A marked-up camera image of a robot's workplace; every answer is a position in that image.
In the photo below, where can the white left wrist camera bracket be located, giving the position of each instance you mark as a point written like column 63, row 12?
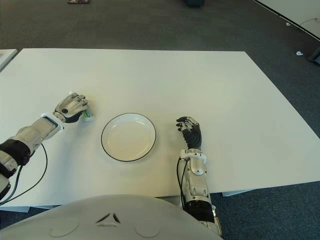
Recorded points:
column 60, row 124

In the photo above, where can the green white toothpaste tube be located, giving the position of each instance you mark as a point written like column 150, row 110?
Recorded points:
column 88, row 116

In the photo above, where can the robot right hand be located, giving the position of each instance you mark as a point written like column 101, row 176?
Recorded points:
column 192, row 135

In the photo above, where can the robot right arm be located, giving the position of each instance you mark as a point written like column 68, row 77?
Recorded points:
column 197, row 185

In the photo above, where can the white side table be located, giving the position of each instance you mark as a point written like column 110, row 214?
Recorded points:
column 5, row 58

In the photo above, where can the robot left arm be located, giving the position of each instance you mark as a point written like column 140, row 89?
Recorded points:
column 30, row 135

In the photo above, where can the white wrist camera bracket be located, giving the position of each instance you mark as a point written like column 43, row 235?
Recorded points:
column 193, row 153
column 60, row 124

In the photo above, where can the dark grey floor object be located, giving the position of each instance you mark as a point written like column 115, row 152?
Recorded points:
column 315, row 56

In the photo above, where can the white plate with black rim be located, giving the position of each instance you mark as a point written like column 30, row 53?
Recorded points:
column 128, row 140

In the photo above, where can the red black floor item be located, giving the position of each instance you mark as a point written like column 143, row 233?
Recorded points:
column 78, row 1

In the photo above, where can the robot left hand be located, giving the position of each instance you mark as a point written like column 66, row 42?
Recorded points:
column 71, row 107

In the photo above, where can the white background table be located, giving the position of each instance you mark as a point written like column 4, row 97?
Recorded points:
column 300, row 10

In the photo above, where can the grey robot torso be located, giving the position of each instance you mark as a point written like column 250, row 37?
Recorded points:
column 112, row 220

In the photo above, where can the dark blue floor object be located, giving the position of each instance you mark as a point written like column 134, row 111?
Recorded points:
column 194, row 3

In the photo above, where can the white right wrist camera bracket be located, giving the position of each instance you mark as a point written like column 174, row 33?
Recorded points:
column 193, row 153

